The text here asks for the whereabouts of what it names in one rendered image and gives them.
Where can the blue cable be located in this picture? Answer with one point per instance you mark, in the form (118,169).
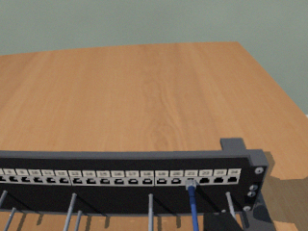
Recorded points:
(194,213)

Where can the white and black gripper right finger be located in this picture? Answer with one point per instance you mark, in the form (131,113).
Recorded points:
(229,222)

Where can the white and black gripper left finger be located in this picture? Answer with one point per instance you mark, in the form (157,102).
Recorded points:
(211,222)

